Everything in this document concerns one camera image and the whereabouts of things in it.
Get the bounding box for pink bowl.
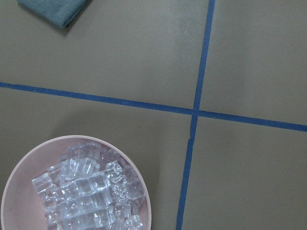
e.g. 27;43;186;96
0;135;144;230

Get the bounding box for clear ice cubes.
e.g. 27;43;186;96
32;142;146;230

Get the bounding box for grey folded cloth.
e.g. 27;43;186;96
17;0;88;29

